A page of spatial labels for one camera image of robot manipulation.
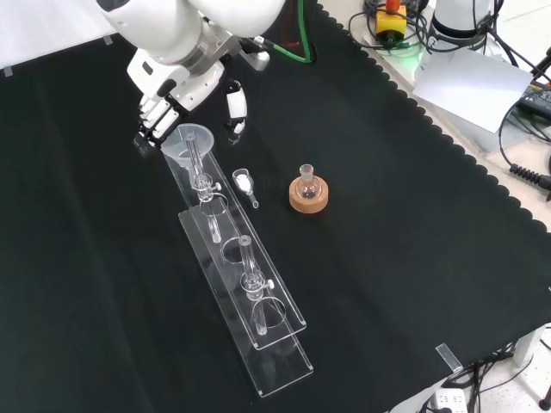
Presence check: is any yellow stop button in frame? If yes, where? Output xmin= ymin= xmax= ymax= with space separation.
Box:
xmin=375 ymin=0 xmax=409 ymax=43

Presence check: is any glass weighing funnel with powder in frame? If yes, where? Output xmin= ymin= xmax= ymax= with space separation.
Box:
xmin=231 ymin=168 xmax=261 ymax=211

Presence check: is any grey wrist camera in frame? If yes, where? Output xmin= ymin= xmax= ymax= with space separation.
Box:
xmin=242 ymin=36 xmax=272 ymax=71

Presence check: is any clear plastic funnel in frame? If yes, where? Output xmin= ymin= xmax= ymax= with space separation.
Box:
xmin=160 ymin=123 xmax=215 ymax=174

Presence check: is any green cable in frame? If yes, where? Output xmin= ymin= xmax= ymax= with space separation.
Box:
xmin=269 ymin=0 xmax=319 ymax=65

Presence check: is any pale board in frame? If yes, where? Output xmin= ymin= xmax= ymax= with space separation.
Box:
xmin=412 ymin=46 xmax=535 ymax=135

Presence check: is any small round-bottom glass flask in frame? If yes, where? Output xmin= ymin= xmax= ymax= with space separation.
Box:
xmin=295 ymin=163 xmax=322 ymax=201

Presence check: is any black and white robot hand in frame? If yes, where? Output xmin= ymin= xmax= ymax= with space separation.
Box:
xmin=127 ymin=47 xmax=250 ymax=158

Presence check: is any black coiled cable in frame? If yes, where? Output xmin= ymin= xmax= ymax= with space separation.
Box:
xmin=498 ymin=97 xmax=551 ymax=191

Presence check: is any white power strip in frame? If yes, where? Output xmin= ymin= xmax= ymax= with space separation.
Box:
xmin=430 ymin=386 xmax=468 ymax=413

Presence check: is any black power adapter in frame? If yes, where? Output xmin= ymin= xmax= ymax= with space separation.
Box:
xmin=516 ymin=81 xmax=551 ymax=118

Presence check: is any clear acrylic funnel stand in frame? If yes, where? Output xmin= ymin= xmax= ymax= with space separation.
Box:
xmin=164 ymin=128 xmax=315 ymax=399

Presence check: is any black cloth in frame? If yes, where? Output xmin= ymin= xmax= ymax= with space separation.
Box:
xmin=0 ymin=0 xmax=551 ymax=413

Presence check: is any cork ring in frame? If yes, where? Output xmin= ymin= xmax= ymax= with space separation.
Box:
xmin=288 ymin=176 xmax=331 ymax=215

